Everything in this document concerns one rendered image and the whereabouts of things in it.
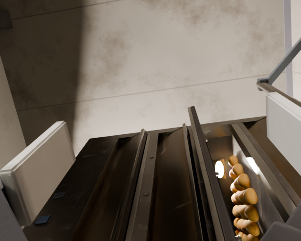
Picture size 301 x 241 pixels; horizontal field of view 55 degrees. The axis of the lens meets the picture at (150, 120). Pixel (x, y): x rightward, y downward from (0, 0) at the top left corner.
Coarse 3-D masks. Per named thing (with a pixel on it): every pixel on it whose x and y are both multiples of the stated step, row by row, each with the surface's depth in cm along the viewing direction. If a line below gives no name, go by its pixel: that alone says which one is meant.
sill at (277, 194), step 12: (240, 132) 162; (240, 144) 155; (252, 156) 133; (264, 168) 121; (264, 180) 115; (276, 180) 111; (276, 192) 103; (276, 204) 103; (288, 204) 96; (288, 216) 92
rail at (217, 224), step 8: (192, 120) 150; (192, 128) 139; (200, 152) 111; (200, 160) 105; (200, 168) 100; (208, 184) 88; (208, 192) 84; (208, 200) 81; (216, 208) 77; (216, 216) 73; (216, 224) 70; (216, 232) 68; (216, 240) 66; (224, 240) 65
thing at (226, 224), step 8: (192, 112) 163; (200, 128) 136; (200, 136) 126; (200, 144) 118; (208, 152) 109; (208, 160) 103; (208, 168) 97; (208, 176) 93; (216, 176) 91; (216, 184) 87; (216, 192) 83; (216, 200) 79; (224, 208) 75; (224, 216) 72; (224, 224) 70; (224, 232) 67; (232, 232) 66; (232, 240) 64
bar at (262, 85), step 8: (296, 48) 103; (288, 56) 104; (280, 64) 105; (288, 64) 105; (272, 72) 107; (280, 72) 106; (264, 80) 107; (272, 80) 107; (264, 88) 101; (272, 88) 95; (288, 96) 83; (296, 104) 76
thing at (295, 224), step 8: (296, 208) 8; (296, 216) 8; (272, 224) 7; (280, 224) 7; (288, 224) 7; (296, 224) 7; (272, 232) 6; (280, 232) 6; (288, 232) 6; (296, 232) 6; (264, 240) 6; (272, 240) 6; (280, 240) 6; (288, 240) 6; (296, 240) 6
